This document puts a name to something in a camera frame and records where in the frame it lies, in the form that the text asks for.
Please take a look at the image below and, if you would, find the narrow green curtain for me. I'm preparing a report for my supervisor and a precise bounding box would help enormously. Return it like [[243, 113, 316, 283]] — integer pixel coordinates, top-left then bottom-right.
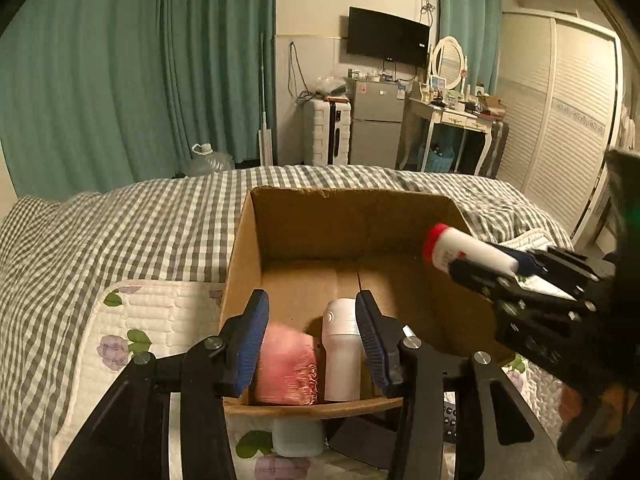
[[439, 0, 502, 96]]

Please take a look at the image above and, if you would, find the white cylindrical bottle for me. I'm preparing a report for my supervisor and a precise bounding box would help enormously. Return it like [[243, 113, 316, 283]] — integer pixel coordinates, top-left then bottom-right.
[[320, 298, 364, 402]]

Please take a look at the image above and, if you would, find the white floral quilt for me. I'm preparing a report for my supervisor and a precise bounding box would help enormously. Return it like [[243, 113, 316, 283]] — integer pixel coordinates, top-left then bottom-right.
[[52, 230, 568, 480]]

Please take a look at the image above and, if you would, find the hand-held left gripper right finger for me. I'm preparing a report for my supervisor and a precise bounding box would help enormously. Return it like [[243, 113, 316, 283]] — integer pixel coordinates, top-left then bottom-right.
[[355, 290, 571, 480]]

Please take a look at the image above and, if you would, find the hanging wall cable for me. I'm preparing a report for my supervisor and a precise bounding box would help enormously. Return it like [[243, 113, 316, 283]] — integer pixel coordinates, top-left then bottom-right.
[[287, 40, 313, 106]]

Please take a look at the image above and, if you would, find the blue basket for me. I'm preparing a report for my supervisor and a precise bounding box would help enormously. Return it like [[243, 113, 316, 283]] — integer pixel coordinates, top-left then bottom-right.
[[422, 142, 456, 173]]

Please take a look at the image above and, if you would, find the translucent plastic container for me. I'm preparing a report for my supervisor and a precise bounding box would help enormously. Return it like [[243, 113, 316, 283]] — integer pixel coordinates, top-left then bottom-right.
[[271, 417, 323, 457]]

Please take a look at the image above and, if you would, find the wide green curtain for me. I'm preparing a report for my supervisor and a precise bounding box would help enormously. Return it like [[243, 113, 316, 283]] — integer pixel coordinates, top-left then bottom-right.
[[0, 0, 277, 196]]

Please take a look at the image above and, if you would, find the pink fluffy object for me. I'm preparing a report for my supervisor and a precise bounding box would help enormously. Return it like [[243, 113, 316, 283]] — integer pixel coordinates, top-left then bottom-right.
[[255, 324, 319, 406]]

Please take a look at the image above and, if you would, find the silver fridge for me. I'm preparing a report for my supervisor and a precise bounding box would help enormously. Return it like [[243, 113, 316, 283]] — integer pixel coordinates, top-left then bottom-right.
[[348, 78, 408, 166]]

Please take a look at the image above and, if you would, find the oval white-framed mirror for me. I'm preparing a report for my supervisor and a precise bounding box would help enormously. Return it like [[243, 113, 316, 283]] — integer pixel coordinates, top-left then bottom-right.
[[431, 36, 467, 92]]

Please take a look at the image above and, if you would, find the brown cardboard box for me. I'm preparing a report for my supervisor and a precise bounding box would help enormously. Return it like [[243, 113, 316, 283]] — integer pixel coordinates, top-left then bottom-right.
[[218, 186, 516, 418]]

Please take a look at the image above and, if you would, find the white ribbed suitcase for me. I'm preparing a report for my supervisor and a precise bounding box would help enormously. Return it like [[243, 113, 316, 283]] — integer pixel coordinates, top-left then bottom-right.
[[302, 97, 355, 166]]

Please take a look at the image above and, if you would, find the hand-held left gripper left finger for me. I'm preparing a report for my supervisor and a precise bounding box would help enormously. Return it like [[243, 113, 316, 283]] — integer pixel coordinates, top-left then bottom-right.
[[52, 288, 271, 480]]

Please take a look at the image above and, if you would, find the grey checked bedcover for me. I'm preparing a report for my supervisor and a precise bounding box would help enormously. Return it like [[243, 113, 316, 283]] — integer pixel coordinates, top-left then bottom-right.
[[0, 164, 573, 480]]

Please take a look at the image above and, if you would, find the dark suitcase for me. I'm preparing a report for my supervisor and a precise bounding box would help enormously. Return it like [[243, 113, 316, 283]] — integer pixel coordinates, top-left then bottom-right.
[[462, 119, 510, 178]]

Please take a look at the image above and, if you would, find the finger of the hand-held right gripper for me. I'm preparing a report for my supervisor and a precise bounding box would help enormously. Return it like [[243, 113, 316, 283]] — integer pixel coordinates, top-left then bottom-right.
[[446, 258, 601, 313], [495, 243, 618, 286]]

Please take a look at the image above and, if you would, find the black remote control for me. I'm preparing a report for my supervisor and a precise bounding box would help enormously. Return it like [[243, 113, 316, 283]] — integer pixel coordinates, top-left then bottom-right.
[[442, 400, 461, 443]]

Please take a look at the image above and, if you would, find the white dressing table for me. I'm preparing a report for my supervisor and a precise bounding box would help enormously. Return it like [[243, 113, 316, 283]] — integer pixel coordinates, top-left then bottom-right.
[[397, 97, 493, 176]]

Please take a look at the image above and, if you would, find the clear water jug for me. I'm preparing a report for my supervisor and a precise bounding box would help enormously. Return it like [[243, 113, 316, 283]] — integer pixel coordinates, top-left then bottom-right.
[[184, 143, 236, 177]]

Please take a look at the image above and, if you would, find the black wall television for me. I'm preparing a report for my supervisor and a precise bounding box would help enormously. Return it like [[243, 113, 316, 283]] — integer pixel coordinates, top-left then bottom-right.
[[346, 6, 431, 67]]

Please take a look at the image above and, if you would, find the white bottle with red cap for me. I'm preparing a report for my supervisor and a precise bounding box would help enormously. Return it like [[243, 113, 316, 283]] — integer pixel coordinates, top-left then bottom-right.
[[422, 223, 521, 277]]

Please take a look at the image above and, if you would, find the white louvred wardrobe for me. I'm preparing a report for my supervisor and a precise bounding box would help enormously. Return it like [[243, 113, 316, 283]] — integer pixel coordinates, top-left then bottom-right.
[[495, 9, 623, 248]]

